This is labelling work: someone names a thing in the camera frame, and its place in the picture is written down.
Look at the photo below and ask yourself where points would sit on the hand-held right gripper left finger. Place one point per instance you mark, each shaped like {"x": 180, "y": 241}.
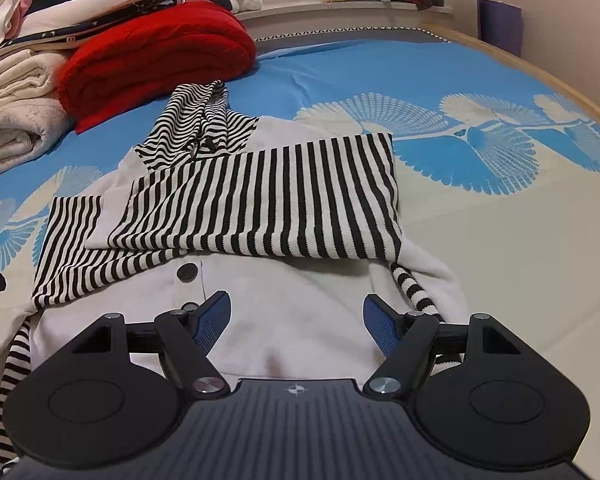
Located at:
{"x": 212, "y": 322}

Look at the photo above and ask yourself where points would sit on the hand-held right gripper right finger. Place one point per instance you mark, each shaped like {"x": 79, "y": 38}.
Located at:
{"x": 382, "y": 325}

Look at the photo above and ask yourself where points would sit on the black white striped hooded sweater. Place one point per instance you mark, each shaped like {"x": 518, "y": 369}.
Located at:
{"x": 280, "y": 200}

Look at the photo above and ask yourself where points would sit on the blue printed bedsheet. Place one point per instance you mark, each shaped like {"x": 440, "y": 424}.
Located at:
{"x": 505, "y": 240}

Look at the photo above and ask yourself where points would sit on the white speckled folded blanket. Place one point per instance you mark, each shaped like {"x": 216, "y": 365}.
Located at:
{"x": 20, "y": 130}

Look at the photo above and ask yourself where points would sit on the cream folded blanket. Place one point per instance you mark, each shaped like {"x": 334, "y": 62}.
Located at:
{"x": 15, "y": 77}

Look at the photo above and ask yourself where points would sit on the red folded blanket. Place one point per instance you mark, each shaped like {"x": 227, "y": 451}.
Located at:
{"x": 155, "y": 55}

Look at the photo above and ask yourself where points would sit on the dark star-patterned folded blanket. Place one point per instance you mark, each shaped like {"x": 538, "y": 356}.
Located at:
{"x": 100, "y": 17}

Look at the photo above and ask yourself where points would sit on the window sill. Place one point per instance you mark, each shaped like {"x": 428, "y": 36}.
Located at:
{"x": 330, "y": 15}

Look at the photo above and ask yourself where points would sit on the wooden bed frame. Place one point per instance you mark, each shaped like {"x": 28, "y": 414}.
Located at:
{"x": 530, "y": 67}

